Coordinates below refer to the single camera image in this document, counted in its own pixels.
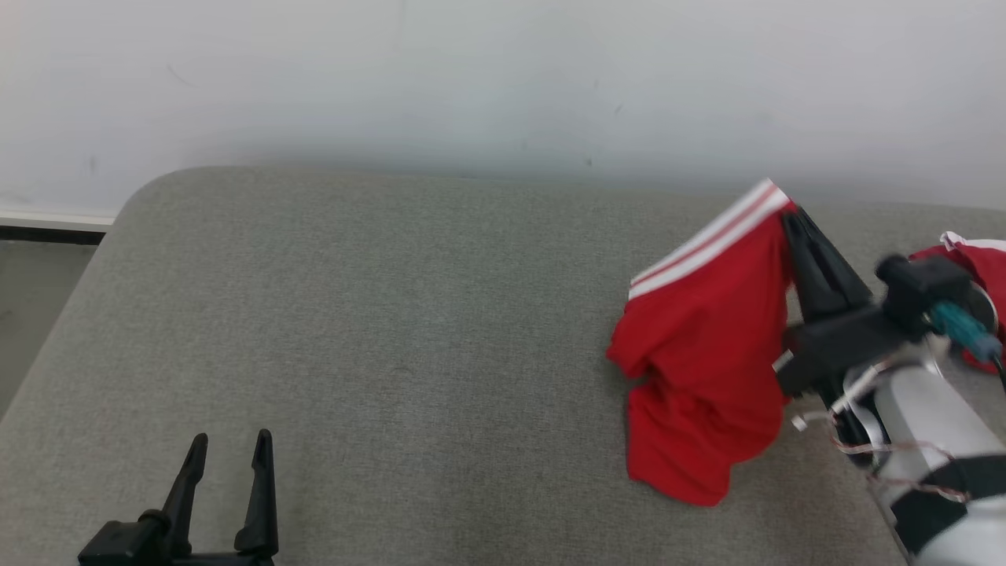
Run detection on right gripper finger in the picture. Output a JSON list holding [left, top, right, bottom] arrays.
[[795, 208, 875, 315], [782, 211, 834, 322]]

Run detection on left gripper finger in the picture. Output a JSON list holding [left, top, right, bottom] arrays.
[[161, 432, 209, 557], [234, 428, 280, 557]]

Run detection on red jersey with white trim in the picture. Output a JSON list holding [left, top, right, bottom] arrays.
[[605, 179, 799, 508]]

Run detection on red shorts with white stripe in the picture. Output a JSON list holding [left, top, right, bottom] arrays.
[[908, 230, 1006, 372]]

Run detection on teal cable connector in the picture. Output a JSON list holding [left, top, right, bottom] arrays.
[[927, 301, 1004, 364]]

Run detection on thin red-white wire bundle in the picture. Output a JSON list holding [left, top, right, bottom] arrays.
[[790, 409, 971, 504]]

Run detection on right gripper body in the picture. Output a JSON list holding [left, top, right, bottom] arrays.
[[777, 308, 928, 394]]

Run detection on grey fabric sofa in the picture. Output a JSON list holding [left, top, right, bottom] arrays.
[[0, 165, 1006, 566]]

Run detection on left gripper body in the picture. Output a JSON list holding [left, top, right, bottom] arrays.
[[77, 511, 274, 566]]

